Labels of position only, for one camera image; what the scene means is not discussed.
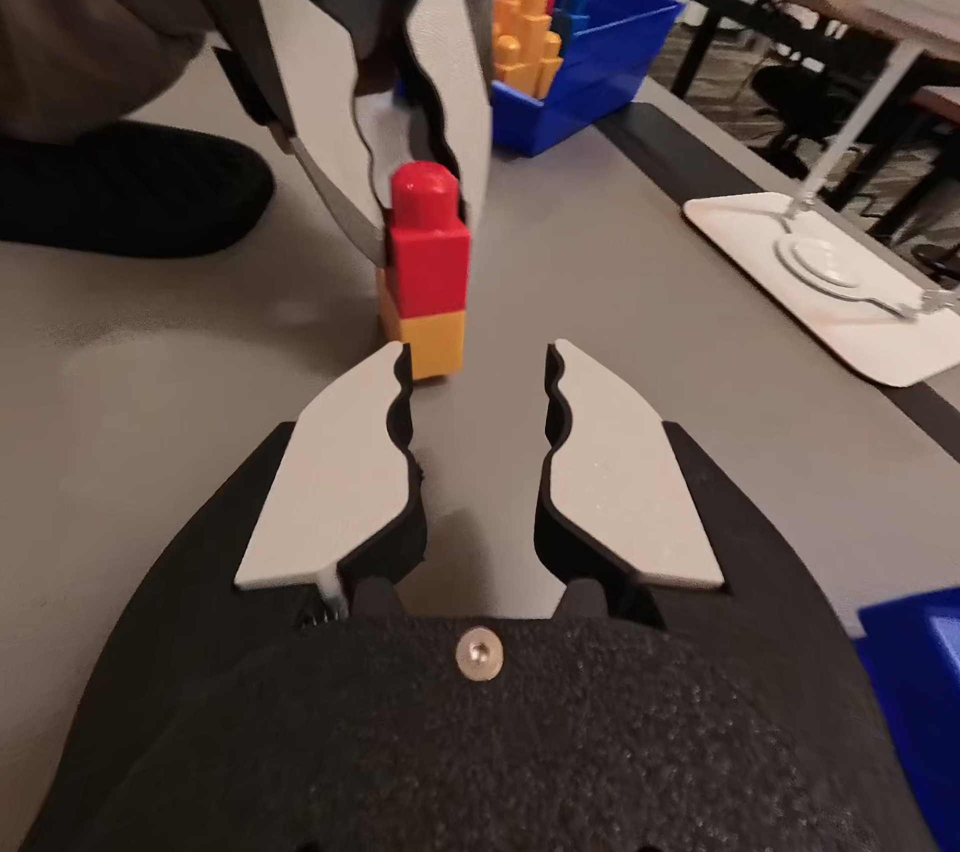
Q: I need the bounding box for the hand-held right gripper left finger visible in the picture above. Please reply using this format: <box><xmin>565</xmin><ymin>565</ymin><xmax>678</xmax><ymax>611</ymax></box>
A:
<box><xmin>234</xmin><ymin>341</ymin><xmax>430</xmax><ymax>622</ymax></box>

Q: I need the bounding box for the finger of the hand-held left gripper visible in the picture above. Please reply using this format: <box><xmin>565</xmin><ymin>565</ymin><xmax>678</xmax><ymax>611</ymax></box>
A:
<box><xmin>257</xmin><ymin>0</ymin><xmax>389</xmax><ymax>270</ymax></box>
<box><xmin>403</xmin><ymin>0</ymin><xmax>495</xmax><ymax>234</ymax></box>

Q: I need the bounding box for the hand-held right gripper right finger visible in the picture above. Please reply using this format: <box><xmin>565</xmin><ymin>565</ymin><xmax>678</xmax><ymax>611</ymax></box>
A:
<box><xmin>534</xmin><ymin>339</ymin><xmax>727</xmax><ymax>624</ymax></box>

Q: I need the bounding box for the blue storage bin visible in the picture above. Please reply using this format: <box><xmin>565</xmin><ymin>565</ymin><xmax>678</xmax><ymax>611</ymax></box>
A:
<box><xmin>489</xmin><ymin>0</ymin><xmax>686</xmax><ymax>158</ymax></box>
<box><xmin>853</xmin><ymin>587</ymin><xmax>960</xmax><ymax>834</ymax></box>

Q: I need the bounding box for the red mega block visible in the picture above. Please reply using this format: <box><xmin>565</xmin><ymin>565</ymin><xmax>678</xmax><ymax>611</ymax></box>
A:
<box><xmin>384</xmin><ymin>160</ymin><xmax>474</xmax><ymax>321</ymax></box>

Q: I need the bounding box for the yellow mega block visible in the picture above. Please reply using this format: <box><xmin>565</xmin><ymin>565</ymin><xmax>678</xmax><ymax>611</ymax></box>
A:
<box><xmin>376</xmin><ymin>267</ymin><xmax>468</xmax><ymax>382</ymax></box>

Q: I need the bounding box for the person's left forearm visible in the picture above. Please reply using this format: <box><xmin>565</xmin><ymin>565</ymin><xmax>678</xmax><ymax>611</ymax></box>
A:
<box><xmin>0</xmin><ymin>0</ymin><xmax>222</xmax><ymax>146</ymax></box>

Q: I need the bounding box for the pile of mega blocks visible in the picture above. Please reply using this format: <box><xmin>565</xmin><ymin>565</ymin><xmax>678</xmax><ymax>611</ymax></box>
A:
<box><xmin>492</xmin><ymin>0</ymin><xmax>591</xmax><ymax>101</ymax></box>

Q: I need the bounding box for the black mesh pad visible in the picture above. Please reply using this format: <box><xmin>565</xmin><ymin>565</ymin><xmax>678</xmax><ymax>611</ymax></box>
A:
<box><xmin>0</xmin><ymin>119</ymin><xmax>277</xmax><ymax>261</ymax></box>

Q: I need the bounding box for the white document stand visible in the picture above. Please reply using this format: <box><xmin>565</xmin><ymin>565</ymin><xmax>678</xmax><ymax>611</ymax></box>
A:
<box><xmin>681</xmin><ymin>0</ymin><xmax>960</xmax><ymax>390</ymax></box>

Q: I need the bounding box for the black office chair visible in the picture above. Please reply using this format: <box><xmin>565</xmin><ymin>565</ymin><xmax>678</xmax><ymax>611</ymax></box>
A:
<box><xmin>750</xmin><ymin>61</ymin><xmax>852</xmax><ymax>159</ymax></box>

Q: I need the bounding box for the dark desk cable flap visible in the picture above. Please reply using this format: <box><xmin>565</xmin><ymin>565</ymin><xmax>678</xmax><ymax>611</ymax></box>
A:
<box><xmin>597</xmin><ymin>101</ymin><xmax>760</xmax><ymax>208</ymax></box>

